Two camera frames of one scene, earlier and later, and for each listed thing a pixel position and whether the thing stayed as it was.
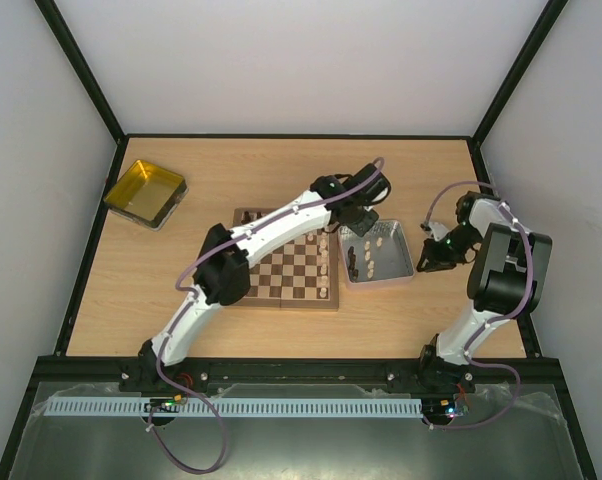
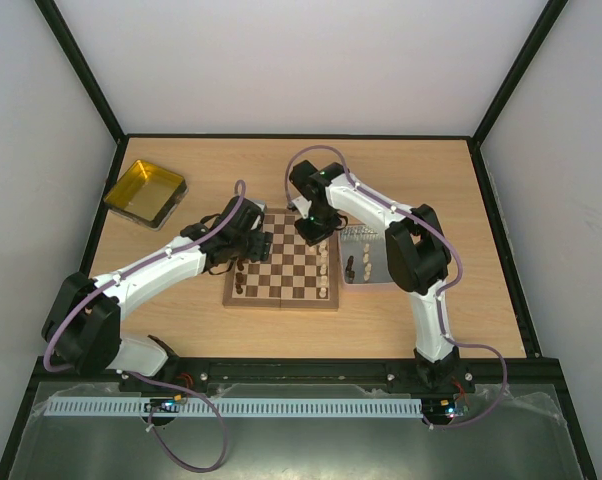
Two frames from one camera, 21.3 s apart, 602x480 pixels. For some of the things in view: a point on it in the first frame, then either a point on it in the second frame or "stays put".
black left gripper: (363, 227) → (262, 249)
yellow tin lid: (147, 194) stays put
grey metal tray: (381, 254) stays put
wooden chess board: (299, 274) stays put
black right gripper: (435, 253) → (316, 233)
